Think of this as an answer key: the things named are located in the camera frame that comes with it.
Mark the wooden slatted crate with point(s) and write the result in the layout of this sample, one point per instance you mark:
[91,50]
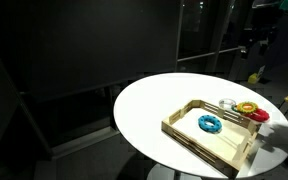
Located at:
[224,143]

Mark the white card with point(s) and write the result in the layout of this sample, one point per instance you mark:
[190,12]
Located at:
[261,71]

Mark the metal frame rail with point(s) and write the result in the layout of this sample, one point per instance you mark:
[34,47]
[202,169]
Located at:
[210,54]

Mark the white table pedestal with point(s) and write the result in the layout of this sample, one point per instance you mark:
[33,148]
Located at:
[164,173]

